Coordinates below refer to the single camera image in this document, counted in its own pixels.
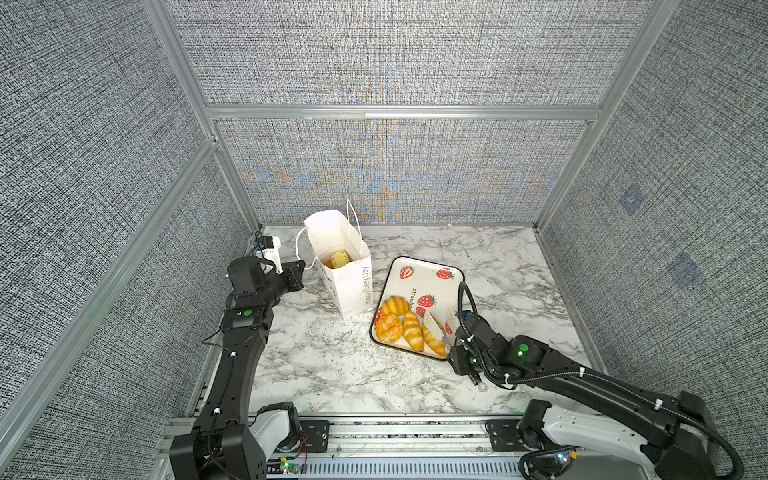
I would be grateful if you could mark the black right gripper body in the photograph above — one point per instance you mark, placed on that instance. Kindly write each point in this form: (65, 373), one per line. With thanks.
(461, 359)

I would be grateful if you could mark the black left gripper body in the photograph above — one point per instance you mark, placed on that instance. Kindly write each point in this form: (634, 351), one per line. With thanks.
(290, 281)

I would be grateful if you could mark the flaky fake croissant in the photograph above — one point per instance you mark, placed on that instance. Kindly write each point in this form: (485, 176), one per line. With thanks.
(435, 344)
(338, 259)

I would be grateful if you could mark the white printed paper bag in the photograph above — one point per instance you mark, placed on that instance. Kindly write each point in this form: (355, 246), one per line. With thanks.
(350, 287)

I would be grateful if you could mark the knotted fake bread roll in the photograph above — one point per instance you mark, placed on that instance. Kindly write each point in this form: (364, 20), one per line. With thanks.
(389, 328)

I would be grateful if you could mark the striped fake croissant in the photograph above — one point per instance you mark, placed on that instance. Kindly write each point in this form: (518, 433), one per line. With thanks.
(412, 331)

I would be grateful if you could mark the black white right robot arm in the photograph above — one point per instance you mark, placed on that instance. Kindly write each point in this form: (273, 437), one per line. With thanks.
(669, 437)

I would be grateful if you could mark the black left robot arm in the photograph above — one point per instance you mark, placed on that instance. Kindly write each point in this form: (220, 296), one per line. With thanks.
(223, 442)

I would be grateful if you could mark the round striped fake bun left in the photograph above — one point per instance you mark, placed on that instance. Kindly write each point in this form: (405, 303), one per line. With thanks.
(395, 305)

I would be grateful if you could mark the strawberry print serving tray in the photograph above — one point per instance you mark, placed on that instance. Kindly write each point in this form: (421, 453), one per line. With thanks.
(426, 286)

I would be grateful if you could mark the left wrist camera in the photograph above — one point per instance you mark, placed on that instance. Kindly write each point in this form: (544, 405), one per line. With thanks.
(267, 248)

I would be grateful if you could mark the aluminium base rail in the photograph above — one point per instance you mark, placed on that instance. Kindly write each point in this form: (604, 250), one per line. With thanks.
(446, 446)

